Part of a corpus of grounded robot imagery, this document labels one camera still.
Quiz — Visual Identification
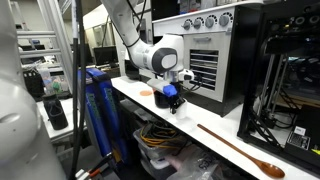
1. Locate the long wooden spoon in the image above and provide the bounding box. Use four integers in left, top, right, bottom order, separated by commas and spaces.
198, 124, 285, 179

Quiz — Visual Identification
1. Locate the clear plastic storage bin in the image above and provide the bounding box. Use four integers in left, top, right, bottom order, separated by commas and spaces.
133, 129, 187, 180

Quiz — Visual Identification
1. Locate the white cup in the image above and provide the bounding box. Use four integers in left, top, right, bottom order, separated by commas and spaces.
175, 102, 188, 119

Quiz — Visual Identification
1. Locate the orange round lid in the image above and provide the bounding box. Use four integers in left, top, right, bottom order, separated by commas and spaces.
140, 90, 153, 96

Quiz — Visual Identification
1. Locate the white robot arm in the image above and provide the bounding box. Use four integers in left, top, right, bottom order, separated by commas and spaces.
101, 0, 194, 114

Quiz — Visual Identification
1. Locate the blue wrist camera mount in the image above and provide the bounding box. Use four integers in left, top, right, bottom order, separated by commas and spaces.
163, 84, 177, 97

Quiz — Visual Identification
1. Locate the black bowl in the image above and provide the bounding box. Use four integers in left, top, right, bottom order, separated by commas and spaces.
154, 91, 169, 108

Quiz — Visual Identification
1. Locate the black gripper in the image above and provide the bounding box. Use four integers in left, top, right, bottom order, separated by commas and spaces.
169, 95, 185, 114

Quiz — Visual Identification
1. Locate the black water bottle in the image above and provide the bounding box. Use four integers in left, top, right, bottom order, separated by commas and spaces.
42, 94, 68, 130

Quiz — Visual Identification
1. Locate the black 3D printer frame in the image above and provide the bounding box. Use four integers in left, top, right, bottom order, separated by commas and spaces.
237, 0, 320, 176

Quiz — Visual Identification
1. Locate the blue standing case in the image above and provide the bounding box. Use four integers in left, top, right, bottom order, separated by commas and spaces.
85, 68, 129, 163

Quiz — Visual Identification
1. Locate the white toy kitchen stove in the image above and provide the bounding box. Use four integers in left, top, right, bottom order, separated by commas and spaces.
153, 0, 263, 116

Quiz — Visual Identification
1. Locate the clear plastic bag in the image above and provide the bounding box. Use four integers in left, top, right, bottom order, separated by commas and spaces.
165, 148, 225, 180

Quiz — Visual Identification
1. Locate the yellow cable bundle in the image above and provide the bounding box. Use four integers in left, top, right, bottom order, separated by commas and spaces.
139, 121, 188, 149

